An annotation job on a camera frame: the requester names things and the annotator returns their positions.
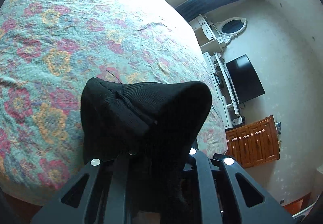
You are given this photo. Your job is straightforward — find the orange wooden furniture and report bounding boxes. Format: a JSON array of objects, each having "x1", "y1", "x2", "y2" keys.
[{"x1": 280, "y1": 192, "x2": 319, "y2": 217}]

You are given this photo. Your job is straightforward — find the small black device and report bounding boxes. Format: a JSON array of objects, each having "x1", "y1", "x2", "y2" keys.
[{"x1": 214, "y1": 74, "x2": 225, "y2": 88}]

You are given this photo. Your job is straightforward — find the white oval vanity mirror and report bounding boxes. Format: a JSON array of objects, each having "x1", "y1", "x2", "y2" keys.
[{"x1": 218, "y1": 17, "x2": 248, "y2": 44}]

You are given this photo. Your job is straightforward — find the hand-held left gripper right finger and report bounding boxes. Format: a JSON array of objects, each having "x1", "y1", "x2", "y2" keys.
[{"x1": 189, "y1": 148, "x2": 295, "y2": 224}]

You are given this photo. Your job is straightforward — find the bed with floral bedspread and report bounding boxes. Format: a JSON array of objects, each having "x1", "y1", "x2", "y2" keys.
[{"x1": 0, "y1": 0, "x2": 229, "y2": 207}]

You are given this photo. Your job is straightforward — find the black flat television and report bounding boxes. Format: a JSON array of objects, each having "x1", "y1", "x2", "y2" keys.
[{"x1": 225, "y1": 54, "x2": 265, "y2": 105}]

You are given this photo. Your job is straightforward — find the cream dressing table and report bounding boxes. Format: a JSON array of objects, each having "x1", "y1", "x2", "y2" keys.
[{"x1": 189, "y1": 14, "x2": 228, "y2": 54}]

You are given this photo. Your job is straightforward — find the white television stand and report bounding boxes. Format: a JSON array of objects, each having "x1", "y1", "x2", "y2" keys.
[{"x1": 202, "y1": 51, "x2": 246, "y2": 129}]

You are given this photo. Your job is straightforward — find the black pants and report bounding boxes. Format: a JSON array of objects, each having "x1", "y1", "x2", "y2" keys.
[{"x1": 80, "y1": 78, "x2": 212, "y2": 216}]

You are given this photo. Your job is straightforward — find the brown wooden cabinet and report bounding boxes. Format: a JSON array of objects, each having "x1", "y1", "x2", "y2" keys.
[{"x1": 224, "y1": 115, "x2": 281, "y2": 169}]

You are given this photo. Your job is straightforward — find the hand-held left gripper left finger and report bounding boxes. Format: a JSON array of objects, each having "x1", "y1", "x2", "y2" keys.
[{"x1": 31, "y1": 150, "x2": 137, "y2": 224}]

